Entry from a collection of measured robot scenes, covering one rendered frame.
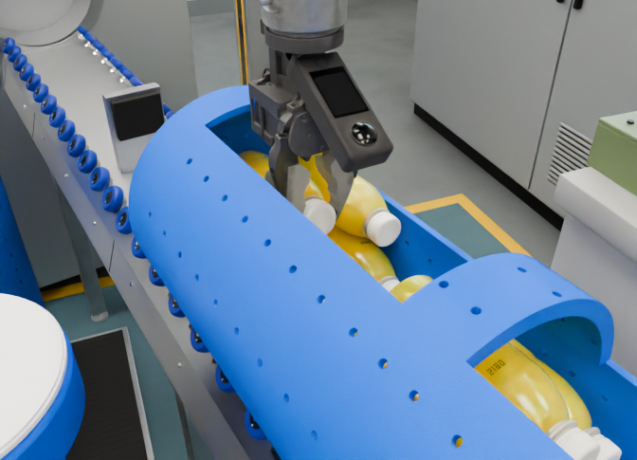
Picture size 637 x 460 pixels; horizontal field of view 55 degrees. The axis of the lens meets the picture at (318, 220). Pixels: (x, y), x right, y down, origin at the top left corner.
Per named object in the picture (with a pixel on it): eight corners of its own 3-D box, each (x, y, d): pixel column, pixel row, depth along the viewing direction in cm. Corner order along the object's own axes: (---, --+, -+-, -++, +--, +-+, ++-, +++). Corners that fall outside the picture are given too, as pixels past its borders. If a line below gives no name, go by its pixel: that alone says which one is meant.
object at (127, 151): (167, 156, 123) (154, 82, 114) (174, 163, 120) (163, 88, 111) (118, 169, 118) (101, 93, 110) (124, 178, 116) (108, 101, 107)
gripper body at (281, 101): (312, 119, 67) (310, 6, 60) (358, 150, 61) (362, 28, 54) (249, 137, 64) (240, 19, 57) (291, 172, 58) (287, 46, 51)
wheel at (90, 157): (94, 148, 116) (83, 144, 114) (100, 157, 112) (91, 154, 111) (82, 168, 116) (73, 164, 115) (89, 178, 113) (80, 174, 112)
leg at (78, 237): (105, 309, 221) (64, 155, 185) (111, 319, 217) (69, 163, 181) (89, 315, 218) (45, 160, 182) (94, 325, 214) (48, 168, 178)
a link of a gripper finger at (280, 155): (301, 191, 63) (314, 111, 59) (311, 199, 62) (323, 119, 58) (262, 197, 61) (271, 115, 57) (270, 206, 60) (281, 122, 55)
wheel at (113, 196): (118, 183, 105) (108, 179, 104) (128, 194, 102) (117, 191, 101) (107, 205, 106) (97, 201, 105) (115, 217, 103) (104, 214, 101)
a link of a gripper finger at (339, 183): (331, 190, 71) (318, 121, 66) (361, 213, 67) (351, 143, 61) (308, 201, 70) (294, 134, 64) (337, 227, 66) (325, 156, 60)
